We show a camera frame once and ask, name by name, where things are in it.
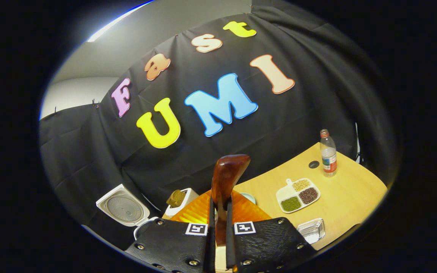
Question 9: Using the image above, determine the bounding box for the clear square chopstick holder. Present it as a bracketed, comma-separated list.
[297, 218, 325, 245]

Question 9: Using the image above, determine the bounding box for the brown wooden spoon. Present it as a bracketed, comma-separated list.
[211, 154, 251, 245]

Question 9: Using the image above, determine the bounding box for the clear plastic water bottle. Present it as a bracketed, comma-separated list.
[320, 129, 337, 177]

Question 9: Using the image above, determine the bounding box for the brown bread slice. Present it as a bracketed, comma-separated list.
[166, 190, 187, 208]

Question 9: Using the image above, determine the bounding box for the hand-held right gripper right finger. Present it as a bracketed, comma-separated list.
[224, 190, 318, 273]

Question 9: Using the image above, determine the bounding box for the white toaster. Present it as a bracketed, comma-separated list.
[164, 188, 200, 219]

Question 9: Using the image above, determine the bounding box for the black backdrop cloth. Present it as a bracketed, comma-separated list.
[39, 0, 399, 251]

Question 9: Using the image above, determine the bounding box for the white rice cooker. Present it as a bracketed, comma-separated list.
[96, 184, 159, 240]

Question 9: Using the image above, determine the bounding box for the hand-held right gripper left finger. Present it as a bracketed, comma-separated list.
[126, 190, 216, 273]

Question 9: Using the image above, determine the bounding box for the white divided bean dish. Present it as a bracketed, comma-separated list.
[276, 178, 321, 213]

